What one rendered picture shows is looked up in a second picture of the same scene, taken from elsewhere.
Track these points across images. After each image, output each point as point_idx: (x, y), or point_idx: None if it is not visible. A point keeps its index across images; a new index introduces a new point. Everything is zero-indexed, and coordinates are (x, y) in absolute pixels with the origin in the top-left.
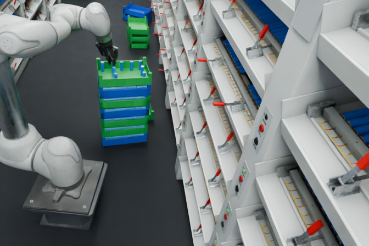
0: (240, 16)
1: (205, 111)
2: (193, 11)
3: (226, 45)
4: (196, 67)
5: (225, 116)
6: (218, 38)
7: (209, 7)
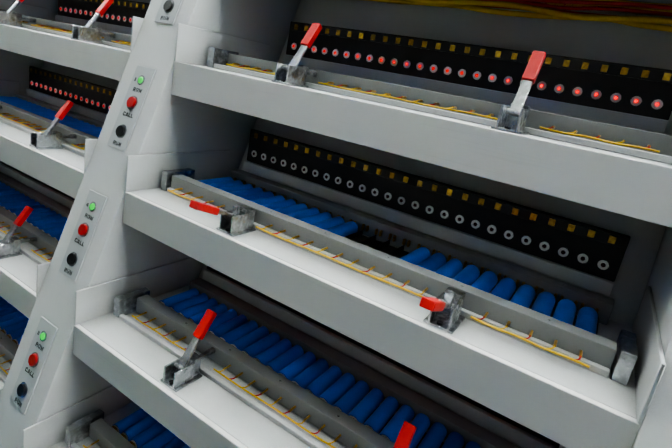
0: (325, 84)
1: (192, 407)
2: (10, 132)
3: (221, 189)
4: (80, 273)
5: (280, 398)
6: (182, 175)
7: (167, 81)
